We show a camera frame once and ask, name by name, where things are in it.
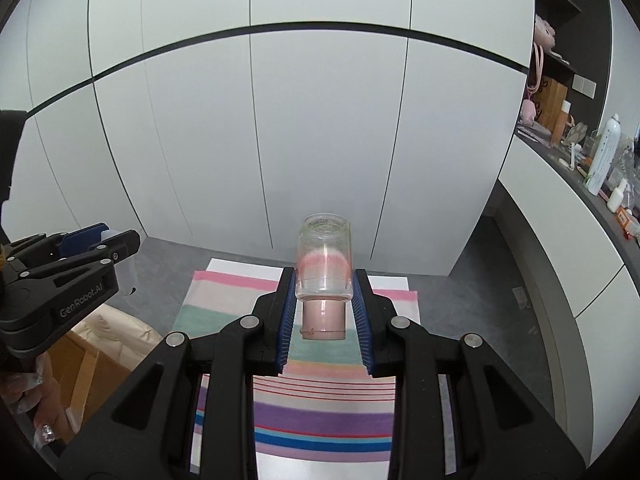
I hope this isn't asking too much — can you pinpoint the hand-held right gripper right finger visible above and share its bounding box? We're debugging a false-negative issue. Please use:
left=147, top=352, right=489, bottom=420
left=352, top=268, right=586, bottom=480

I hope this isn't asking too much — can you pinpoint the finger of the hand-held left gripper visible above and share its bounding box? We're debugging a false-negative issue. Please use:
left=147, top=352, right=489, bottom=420
left=10, top=222, right=109, bottom=261
left=0, top=229, right=142, bottom=283

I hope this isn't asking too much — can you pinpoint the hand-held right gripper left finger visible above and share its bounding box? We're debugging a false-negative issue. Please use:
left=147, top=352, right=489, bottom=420
left=57, top=266, right=297, bottom=480

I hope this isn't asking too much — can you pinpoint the clear jar with pink cap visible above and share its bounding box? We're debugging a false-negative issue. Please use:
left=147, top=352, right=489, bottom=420
left=296, top=213, right=353, bottom=342

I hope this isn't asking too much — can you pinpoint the cardboard box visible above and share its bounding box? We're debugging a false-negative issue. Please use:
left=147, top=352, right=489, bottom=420
left=47, top=330, right=133, bottom=443

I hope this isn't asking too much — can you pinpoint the person's left hand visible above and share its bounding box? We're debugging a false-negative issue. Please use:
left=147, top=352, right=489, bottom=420
left=0, top=352, right=72, bottom=452

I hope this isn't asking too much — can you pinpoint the white side table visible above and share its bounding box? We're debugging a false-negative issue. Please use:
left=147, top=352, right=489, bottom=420
left=190, top=258, right=453, bottom=480

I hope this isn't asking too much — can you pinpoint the dark cabinet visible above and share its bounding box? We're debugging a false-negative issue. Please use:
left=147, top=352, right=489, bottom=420
left=0, top=109, right=27, bottom=243

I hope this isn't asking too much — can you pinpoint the white wardrobe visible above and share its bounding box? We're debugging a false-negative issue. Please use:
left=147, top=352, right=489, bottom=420
left=0, top=0, right=536, bottom=278

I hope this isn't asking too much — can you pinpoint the white curved cabinet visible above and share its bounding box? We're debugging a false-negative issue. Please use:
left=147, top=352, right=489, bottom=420
left=497, top=135, right=640, bottom=468

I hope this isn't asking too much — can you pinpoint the small pink plush toy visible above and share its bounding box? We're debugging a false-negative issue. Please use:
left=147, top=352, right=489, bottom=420
left=519, top=97, right=542, bottom=127

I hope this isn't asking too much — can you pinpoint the small white bottle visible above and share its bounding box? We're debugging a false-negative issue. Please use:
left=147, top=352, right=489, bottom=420
left=607, top=178, right=629, bottom=212

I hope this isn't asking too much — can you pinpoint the brown box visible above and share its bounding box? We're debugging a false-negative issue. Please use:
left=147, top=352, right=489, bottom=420
left=532, top=77, right=569, bottom=133

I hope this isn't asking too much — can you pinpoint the white spray bottle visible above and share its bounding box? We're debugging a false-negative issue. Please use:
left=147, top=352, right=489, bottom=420
left=586, top=114, right=622, bottom=196

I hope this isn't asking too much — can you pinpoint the wall light switch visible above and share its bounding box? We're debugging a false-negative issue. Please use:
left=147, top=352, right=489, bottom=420
left=572, top=74, right=597, bottom=100

